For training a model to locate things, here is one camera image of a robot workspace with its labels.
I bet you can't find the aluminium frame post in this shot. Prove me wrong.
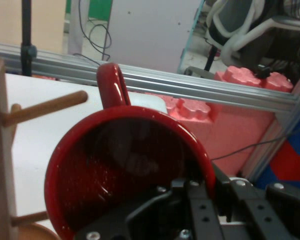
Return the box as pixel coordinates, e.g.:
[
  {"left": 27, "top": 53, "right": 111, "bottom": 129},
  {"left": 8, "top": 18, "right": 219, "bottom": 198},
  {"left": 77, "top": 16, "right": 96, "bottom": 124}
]
[{"left": 241, "top": 72, "right": 300, "bottom": 181}]

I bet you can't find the orange red floor mat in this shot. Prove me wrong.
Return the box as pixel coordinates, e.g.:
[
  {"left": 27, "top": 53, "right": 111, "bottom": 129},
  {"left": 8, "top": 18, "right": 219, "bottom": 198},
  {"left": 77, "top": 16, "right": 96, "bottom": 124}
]
[{"left": 269, "top": 139, "right": 300, "bottom": 181}]

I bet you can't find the thin black cable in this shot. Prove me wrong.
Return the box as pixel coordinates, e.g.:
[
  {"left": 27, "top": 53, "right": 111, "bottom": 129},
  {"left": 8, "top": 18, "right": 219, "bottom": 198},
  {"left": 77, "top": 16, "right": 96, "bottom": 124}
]
[
  {"left": 211, "top": 135, "right": 292, "bottom": 161},
  {"left": 73, "top": 0, "right": 113, "bottom": 65}
]

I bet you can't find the aluminium frame rail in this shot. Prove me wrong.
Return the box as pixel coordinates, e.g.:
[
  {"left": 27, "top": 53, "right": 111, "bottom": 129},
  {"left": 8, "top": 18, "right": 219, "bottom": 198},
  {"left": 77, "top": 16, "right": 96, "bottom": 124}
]
[{"left": 0, "top": 41, "right": 300, "bottom": 113}]

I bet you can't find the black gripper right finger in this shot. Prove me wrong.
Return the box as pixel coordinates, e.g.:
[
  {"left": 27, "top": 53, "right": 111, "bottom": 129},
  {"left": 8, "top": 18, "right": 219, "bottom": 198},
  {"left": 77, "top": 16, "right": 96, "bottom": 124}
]
[{"left": 211, "top": 162, "right": 300, "bottom": 240}]

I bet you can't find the white cabinet panel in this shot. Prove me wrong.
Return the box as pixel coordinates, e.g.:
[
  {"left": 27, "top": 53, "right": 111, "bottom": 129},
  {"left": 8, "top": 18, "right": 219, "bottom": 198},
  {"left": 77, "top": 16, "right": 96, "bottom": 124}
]
[{"left": 106, "top": 0, "right": 206, "bottom": 75}]

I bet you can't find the black tripod stand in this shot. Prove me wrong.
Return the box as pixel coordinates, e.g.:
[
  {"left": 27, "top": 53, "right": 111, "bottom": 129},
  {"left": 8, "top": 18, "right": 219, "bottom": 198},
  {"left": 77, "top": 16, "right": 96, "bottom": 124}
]
[{"left": 20, "top": 0, "right": 38, "bottom": 78}]

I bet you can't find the green board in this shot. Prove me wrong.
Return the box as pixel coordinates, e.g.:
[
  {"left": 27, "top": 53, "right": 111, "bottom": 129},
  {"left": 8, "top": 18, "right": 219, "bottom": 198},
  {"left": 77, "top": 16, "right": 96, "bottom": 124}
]
[{"left": 64, "top": 0, "right": 114, "bottom": 21}]

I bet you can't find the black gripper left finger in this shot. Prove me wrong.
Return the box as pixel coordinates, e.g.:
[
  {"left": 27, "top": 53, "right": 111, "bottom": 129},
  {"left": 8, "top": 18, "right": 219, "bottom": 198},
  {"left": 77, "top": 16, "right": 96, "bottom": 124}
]
[{"left": 73, "top": 177, "right": 225, "bottom": 240}]

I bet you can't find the grey chair white frame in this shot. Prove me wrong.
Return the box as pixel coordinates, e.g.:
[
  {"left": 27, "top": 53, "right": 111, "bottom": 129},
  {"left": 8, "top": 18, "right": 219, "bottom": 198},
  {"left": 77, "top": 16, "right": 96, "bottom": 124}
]
[{"left": 204, "top": 0, "right": 300, "bottom": 77}]

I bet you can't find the red speckled mug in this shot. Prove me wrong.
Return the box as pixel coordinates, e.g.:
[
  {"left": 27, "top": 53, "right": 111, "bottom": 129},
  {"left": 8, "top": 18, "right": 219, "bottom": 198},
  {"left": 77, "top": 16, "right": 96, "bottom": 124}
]
[{"left": 43, "top": 62, "right": 217, "bottom": 240}]

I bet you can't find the beige panel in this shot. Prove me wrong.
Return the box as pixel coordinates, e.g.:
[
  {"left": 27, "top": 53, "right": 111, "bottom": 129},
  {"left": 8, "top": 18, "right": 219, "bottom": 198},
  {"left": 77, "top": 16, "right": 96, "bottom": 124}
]
[{"left": 0, "top": 0, "right": 67, "bottom": 55}]

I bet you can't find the pink foam block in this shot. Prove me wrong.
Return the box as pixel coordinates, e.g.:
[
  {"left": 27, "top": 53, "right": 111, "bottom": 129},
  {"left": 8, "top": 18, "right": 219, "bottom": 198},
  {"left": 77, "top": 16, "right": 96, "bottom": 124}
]
[
  {"left": 213, "top": 65, "right": 294, "bottom": 94},
  {"left": 162, "top": 94, "right": 276, "bottom": 176}
]

